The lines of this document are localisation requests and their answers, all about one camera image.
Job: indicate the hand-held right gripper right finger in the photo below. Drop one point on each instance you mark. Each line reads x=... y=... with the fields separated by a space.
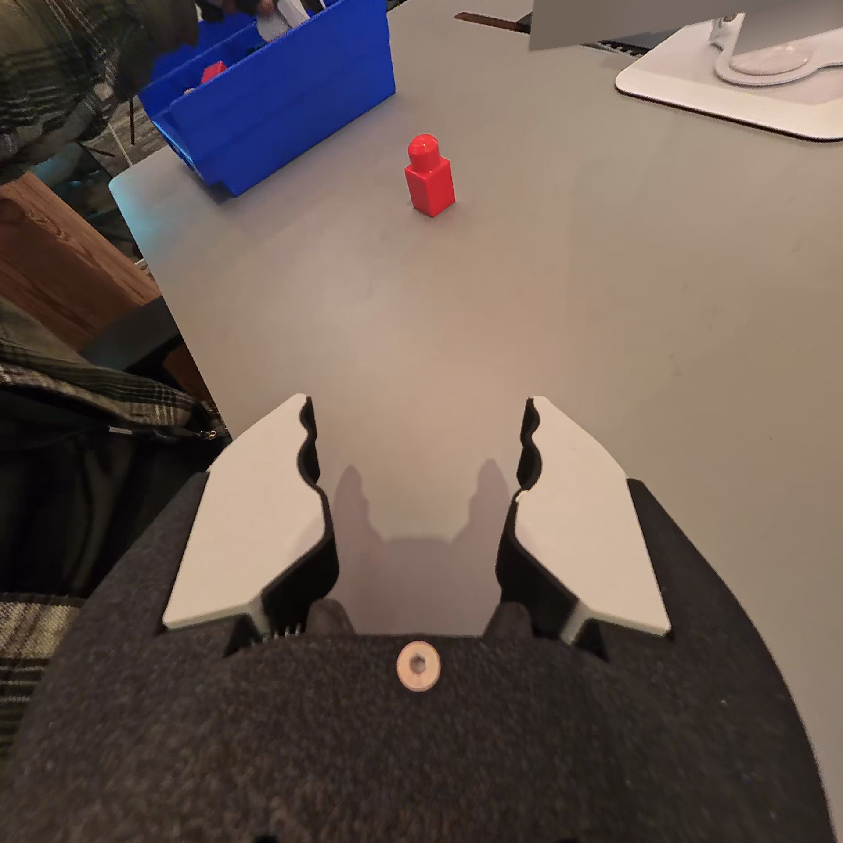
x=586 y=533

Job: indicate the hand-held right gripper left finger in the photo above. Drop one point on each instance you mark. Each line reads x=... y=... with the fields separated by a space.
x=250 y=527

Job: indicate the pile of colourful mega blocks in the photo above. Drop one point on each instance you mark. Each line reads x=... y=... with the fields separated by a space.
x=214 y=72

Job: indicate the blue plastic bin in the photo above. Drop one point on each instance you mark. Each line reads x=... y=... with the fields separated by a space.
x=296 y=112

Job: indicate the red mega block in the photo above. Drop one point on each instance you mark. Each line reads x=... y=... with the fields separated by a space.
x=431 y=188

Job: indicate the person's left forearm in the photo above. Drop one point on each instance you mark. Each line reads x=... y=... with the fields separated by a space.
x=66 y=79

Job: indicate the white display stand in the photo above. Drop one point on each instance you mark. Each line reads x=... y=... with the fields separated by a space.
x=672 y=85

